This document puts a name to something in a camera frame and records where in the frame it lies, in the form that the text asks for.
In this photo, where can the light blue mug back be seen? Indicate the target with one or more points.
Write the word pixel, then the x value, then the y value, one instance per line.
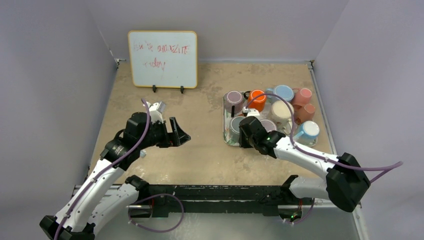
pixel 284 91

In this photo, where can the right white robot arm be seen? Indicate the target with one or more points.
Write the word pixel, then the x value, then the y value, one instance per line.
pixel 340 180

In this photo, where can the pink mug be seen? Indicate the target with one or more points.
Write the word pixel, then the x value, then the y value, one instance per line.
pixel 302 96
pixel 304 113

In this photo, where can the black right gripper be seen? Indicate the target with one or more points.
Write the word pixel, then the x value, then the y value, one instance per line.
pixel 244 133

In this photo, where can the purple mug black handle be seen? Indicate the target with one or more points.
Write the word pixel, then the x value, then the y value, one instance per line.
pixel 233 101

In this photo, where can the pink mug back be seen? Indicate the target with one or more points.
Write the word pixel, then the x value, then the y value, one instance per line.
pixel 302 96

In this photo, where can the lilac ribbed mug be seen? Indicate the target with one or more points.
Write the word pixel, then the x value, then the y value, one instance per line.
pixel 268 125

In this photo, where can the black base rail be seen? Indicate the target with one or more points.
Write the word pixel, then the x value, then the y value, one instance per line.
pixel 267 200

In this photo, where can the bright orange mug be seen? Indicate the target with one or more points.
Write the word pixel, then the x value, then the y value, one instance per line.
pixel 256 100

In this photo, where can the pink mug front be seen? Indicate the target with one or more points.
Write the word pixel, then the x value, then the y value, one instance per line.
pixel 304 113

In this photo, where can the cream illustrated mug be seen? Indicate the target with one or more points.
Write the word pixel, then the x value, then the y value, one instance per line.
pixel 281 114

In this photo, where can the light blue mug front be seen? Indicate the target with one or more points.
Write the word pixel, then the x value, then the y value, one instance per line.
pixel 307 133

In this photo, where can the leaf-patterned serving tray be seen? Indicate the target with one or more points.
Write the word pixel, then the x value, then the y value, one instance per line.
pixel 226 118

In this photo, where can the light blue mug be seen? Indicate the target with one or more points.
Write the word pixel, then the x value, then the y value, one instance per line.
pixel 307 133
pixel 284 91

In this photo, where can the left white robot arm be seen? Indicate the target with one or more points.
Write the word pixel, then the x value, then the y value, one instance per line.
pixel 87 212

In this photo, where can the white dry-erase board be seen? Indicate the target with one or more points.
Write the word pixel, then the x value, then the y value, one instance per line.
pixel 163 59

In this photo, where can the grey-green ceramic mug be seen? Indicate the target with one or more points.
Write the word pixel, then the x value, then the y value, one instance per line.
pixel 234 128

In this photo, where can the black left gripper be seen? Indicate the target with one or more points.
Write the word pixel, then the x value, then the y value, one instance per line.
pixel 174 138

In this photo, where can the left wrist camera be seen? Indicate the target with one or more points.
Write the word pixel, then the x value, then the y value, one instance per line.
pixel 156 111

